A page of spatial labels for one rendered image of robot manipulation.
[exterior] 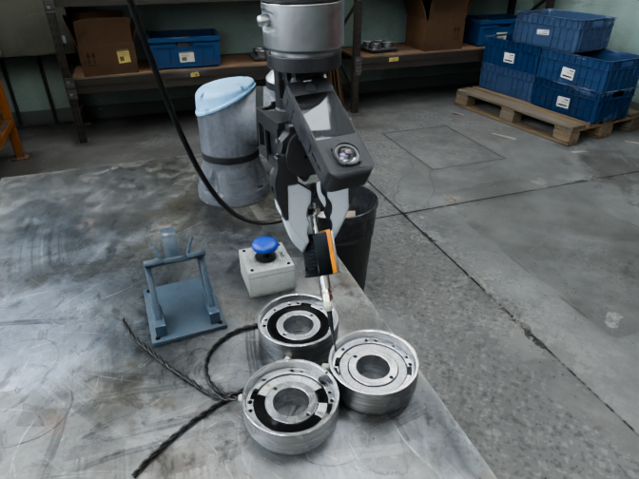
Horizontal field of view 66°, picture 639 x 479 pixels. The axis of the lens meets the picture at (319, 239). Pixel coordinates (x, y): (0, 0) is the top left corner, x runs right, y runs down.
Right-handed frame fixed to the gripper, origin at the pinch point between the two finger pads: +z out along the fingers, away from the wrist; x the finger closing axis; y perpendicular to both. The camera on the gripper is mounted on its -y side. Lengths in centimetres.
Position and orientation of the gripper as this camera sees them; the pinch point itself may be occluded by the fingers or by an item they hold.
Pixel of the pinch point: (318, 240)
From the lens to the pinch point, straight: 55.3
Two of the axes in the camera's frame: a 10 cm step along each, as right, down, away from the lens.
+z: 0.2, 8.5, 5.3
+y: -4.5, -4.7, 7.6
